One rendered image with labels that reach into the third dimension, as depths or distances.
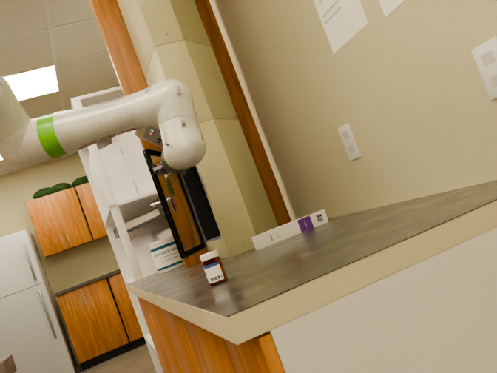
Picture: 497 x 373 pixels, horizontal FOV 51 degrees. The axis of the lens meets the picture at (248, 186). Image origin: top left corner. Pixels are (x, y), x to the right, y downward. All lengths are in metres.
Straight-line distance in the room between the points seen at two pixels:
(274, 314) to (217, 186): 1.11
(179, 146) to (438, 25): 0.67
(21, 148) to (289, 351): 0.98
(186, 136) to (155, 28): 0.67
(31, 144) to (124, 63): 0.88
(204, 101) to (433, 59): 0.84
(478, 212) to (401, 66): 0.62
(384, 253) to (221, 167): 1.09
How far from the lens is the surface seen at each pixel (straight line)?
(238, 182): 1.82
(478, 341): 0.89
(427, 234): 0.84
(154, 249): 2.45
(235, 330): 0.71
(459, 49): 1.26
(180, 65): 1.88
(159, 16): 1.94
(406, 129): 1.46
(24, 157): 1.49
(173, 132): 1.34
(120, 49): 2.28
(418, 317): 0.82
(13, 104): 1.46
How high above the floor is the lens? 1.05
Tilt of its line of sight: 3 degrees up
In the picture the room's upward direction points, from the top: 20 degrees counter-clockwise
